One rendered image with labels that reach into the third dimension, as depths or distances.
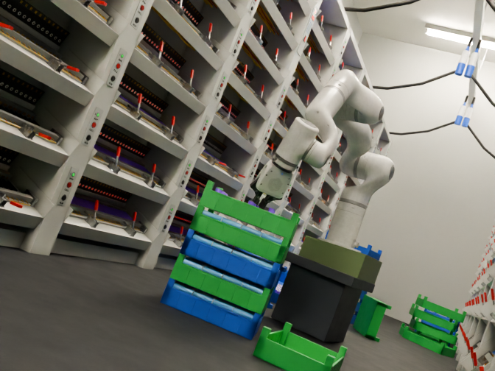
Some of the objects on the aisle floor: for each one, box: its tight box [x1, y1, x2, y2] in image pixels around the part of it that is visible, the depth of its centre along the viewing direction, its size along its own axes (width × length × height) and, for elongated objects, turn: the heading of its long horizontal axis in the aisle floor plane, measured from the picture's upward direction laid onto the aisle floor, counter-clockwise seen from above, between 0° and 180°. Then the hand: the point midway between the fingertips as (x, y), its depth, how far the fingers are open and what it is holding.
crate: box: [353, 294, 392, 342], centre depth 330 cm, size 8×30×20 cm, turn 81°
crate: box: [253, 322, 348, 371], centre depth 168 cm, size 30×20×8 cm
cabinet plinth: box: [51, 234, 178, 270], centre depth 285 cm, size 16×219×5 cm, turn 58°
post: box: [123, 0, 260, 269], centre depth 258 cm, size 20×9×178 cm, turn 148°
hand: (258, 203), depth 198 cm, fingers closed, pressing on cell
